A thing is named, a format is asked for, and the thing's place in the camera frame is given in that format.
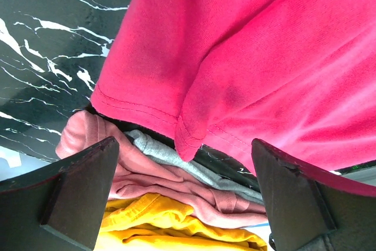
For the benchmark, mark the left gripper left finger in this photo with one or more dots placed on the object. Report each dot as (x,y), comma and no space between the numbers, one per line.
(59,206)

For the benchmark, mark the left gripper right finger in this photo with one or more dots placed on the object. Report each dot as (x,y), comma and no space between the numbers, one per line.
(309,208)

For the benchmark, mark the red t shirt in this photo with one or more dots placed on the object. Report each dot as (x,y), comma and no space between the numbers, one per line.
(298,74)

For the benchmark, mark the pink folded t shirt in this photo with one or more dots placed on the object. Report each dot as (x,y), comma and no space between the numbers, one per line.
(137,174)

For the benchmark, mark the yellow folded t shirt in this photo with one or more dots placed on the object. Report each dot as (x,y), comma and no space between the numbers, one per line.
(156,222)

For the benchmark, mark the grey folded t shirt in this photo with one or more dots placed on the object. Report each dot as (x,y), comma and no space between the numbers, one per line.
(162,154)

